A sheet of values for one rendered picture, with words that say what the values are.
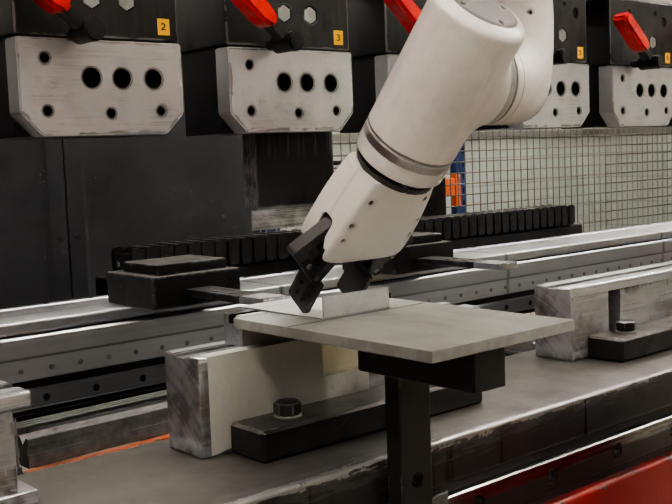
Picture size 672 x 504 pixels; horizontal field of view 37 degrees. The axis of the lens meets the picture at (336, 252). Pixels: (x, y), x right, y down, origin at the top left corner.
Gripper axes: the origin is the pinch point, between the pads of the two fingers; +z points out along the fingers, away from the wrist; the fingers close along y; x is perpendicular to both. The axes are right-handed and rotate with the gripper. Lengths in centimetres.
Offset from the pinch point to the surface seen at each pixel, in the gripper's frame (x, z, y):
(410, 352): 16.6, -10.5, 8.4
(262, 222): -8.8, -0.9, 3.2
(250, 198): -10.5, -2.7, 4.4
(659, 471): 24, 15, -44
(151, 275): -19.8, 16.9, 4.5
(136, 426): -98, 165, -78
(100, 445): -95, 166, -65
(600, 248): -20, 24, -88
